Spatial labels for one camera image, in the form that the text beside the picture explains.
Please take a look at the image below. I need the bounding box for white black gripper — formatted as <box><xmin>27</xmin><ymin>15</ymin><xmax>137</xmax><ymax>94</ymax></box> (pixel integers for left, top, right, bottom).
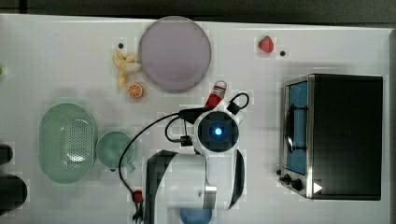
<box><xmin>192</xmin><ymin>104</ymin><xmax>244</xmax><ymax>156</ymax></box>

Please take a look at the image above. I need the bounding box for red felt ketchup bottle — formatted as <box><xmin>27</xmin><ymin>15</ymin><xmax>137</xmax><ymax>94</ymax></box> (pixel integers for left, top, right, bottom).
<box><xmin>205</xmin><ymin>80</ymin><xmax>227</xmax><ymax>107</ymax></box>

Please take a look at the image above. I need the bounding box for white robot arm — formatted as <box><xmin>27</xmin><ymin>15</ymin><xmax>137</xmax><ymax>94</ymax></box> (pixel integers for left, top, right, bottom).
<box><xmin>144</xmin><ymin>102</ymin><xmax>245</xmax><ymax>224</ymax></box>

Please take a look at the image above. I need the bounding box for green plastic strainer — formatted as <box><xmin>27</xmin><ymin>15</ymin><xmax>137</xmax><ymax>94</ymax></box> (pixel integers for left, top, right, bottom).
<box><xmin>38</xmin><ymin>103</ymin><xmax>97</xmax><ymax>184</ymax></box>

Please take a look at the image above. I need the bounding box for purple round plate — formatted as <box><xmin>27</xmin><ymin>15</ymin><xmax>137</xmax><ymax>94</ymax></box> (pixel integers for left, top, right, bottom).
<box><xmin>138</xmin><ymin>16</ymin><xmax>211</xmax><ymax>91</ymax></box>

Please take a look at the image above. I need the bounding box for toy orange slice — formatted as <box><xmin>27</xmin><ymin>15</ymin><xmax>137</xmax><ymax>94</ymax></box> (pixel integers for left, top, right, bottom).
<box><xmin>128</xmin><ymin>83</ymin><xmax>144</xmax><ymax>99</ymax></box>

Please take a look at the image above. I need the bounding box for toy strawberry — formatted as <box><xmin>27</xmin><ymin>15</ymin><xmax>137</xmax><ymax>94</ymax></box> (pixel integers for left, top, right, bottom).
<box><xmin>258</xmin><ymin>35</ymin><xmax>274</xmax><ymax>53</ymax></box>

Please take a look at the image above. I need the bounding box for green plastic cup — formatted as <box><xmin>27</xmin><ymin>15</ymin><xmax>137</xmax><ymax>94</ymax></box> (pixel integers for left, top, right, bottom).
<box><xmin>96</xmin><ymin>131</ymin><xmax>135</xmax><ymax>173</ymax></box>

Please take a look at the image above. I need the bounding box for peeled toy banana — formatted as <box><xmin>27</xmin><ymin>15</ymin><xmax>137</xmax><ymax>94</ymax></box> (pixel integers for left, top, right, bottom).
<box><xmin>113</xmin><ymin>50</ymin><xmax>141</xmax><ymax>89</ymax></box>

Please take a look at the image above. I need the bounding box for silver toaster oven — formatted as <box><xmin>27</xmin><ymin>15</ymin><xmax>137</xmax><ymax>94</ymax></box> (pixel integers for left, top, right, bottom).
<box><xmin>276</xmin><ymin>74</ymin><xmax>383</xmax><ymax>201</ymax></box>

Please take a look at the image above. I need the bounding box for black round bowl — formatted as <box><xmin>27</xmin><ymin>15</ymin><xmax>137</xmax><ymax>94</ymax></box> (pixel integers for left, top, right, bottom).
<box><xmin>0</xmin><ymin>144</ymin><xmax>13</xmax><ymax>165</ymax></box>

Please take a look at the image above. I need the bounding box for black pot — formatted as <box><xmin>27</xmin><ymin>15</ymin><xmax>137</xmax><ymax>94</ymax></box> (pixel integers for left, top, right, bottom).
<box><xmin>0</xmin><ymin>175</ymin><xmax>28</xmax><ymax>215</ymax></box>

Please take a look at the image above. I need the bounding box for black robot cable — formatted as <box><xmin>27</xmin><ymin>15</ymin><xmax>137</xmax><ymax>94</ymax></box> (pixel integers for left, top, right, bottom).
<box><xmin>117</xmin><ymin>91</ymin><xmax>250</xmax><ymax>224</ymax></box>

